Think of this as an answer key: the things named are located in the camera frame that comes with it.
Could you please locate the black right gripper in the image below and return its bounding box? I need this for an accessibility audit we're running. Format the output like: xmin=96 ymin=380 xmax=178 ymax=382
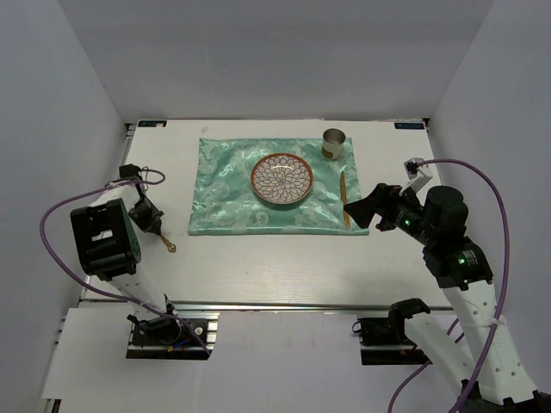
xmin=344 ymin=182 xmax=437 ymax=245

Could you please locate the gold knife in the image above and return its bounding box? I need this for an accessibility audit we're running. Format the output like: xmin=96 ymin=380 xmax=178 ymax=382
xmin=339 ymin=171 xmax=351 ymax=228

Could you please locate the gold fork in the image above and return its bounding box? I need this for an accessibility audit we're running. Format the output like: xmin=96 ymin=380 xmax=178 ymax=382
xmin=159 ymin=234 xmax=177 ymax=254

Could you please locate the cream metal cup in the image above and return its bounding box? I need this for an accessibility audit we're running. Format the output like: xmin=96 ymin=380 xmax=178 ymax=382
xmin=321 ymin=128 xmax=346 ymax=160

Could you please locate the mint green satin cloth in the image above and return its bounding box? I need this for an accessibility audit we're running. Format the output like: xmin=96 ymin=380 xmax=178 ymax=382
xmin=188 ymin=138 xmax=369 ymax=236

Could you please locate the floral plate with orange rim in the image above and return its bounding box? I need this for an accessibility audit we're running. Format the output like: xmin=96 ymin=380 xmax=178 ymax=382
xmin=250 ymin=152 xmax=313 ymax=206

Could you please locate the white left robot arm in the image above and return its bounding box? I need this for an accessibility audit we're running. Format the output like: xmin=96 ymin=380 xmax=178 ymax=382
xmin=70 ymin=182 xmax=182 ymax=343

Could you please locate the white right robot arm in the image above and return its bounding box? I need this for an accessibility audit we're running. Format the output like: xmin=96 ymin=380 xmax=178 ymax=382
xmin=344 ymin=183 xmax=550 ymax=412

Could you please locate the blue corner sticker left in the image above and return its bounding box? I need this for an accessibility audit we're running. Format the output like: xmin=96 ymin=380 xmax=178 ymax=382
xmin=137 ymin=120 xmax=167 ymax=128

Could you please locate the blue corner sticker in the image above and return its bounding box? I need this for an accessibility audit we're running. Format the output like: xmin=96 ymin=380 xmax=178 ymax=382
xmin=393 ymin=122 xmax=425 ymax=130
xmin=137 ymin=120 xmax=167 ymax=128

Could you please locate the blue corner sticker right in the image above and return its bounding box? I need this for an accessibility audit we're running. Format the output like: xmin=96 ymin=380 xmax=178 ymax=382
xmin=393 ymin=122 xmax=425 ymax=130

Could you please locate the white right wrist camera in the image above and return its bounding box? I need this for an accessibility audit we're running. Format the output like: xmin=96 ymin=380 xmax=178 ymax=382
xmin=400 ymin=157 xmax=433 ymax=193

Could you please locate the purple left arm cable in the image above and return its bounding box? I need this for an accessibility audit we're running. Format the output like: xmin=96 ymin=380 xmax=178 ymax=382
xmin=40 ymin=168 xmax=212 ymax=358

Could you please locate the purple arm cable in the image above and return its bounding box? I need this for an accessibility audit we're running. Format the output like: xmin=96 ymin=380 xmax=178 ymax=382
xmin=387 ymin=157 xmax=511 ymax=413
xmin=40 ymin=168 xmax=212 ymax=358

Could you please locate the aluminium table edge rail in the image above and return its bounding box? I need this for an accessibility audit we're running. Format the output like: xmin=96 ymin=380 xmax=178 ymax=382
xmin=85 ymin=300 xmax=466 ymax=315

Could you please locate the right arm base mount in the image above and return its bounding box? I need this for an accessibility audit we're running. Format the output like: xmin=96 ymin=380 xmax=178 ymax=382
xmin=351 ymin=317 xmax=429 ymax=366

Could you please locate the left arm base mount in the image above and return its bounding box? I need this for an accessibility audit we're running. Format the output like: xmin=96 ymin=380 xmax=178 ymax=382
xmin=126 ymin=315 xmax=214 ymax=361

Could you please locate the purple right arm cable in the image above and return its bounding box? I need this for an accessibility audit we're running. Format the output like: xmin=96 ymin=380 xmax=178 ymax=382
xmin=387 ymin=157 xmax=511 ymax=413

